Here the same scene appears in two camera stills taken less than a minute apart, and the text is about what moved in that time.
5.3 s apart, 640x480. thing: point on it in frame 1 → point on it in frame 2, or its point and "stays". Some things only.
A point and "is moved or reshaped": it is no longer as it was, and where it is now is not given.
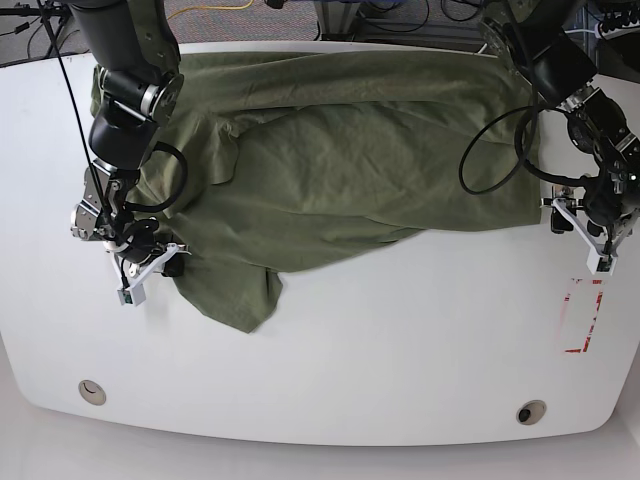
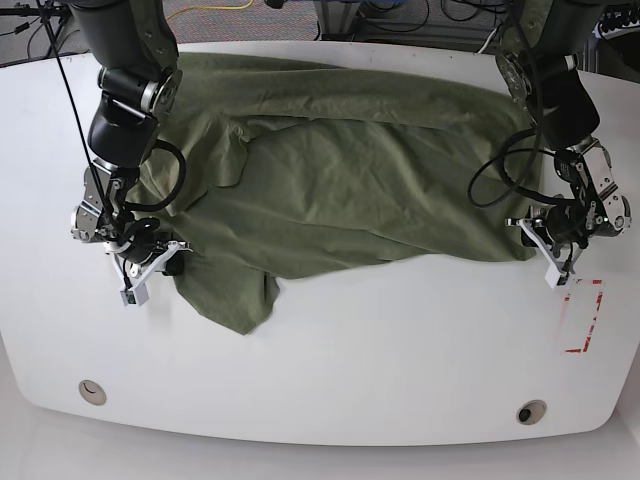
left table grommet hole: x=92 y=392 stays
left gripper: x=138 y=255 stays
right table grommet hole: x=531 y=412 stays
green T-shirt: x=278 y=157 is moved or reshaped
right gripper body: x=604 y=213 → x=559 y=233
